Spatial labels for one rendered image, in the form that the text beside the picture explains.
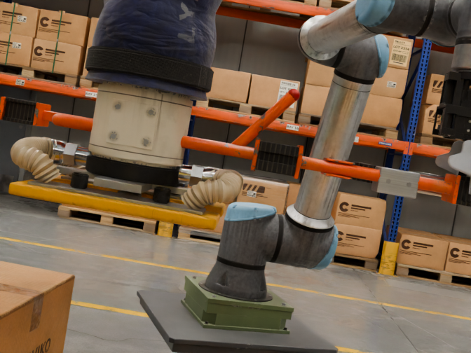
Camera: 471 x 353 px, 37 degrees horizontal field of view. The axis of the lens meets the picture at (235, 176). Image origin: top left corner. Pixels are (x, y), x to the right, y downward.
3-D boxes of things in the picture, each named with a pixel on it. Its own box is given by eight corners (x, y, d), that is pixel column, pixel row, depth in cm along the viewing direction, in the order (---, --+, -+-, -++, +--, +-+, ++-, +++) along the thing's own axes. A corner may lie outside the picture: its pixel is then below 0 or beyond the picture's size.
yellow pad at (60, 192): (6, 194, 112) (11, 163, 112) (27, 190, 122) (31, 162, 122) (214, 231, 111) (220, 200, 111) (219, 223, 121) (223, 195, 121)
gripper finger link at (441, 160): (427, 179, 132) (440, 134, 128) (459, 185, 132) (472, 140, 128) (429, 186, 129) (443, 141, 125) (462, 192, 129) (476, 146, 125)
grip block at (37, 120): (-3, 119, 148) (1, 96, 148) (11, 120, 157) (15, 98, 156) (36, 126, 148) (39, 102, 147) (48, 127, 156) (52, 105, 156)
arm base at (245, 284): (199, 279, 219) (205, 248, 219) (256, 286, 225) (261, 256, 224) (212, 295, 201) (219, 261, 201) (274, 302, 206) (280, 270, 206)
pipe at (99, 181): (15, 171, 114) (19, 136, 113) (59, 167, 139) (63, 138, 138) (219, 207, 113) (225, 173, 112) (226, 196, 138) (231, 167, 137)
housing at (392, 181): (376, 192, 121) (380, 167, 121) (370, 189, 128) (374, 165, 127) (416, 199, 121) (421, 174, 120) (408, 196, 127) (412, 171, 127)
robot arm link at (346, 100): (268, 246, 223) (333, 18, 194) (319, 255, 226) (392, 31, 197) (273, 272, 209) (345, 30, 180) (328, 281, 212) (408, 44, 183)
